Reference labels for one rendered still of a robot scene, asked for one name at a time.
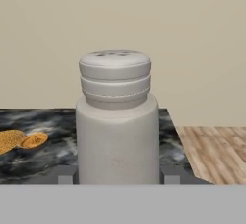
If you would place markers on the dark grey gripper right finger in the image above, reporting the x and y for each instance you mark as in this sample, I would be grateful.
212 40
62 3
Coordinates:
174 174

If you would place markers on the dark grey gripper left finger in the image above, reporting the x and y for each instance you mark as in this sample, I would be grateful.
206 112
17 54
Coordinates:
65 174

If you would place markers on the white shaker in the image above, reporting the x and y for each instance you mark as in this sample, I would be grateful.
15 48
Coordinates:
118 138

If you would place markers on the small orange bowl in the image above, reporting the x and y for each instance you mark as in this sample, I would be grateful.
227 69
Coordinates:
33 140

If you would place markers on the golden brown bread piece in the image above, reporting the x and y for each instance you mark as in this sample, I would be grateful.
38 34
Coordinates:
9 139

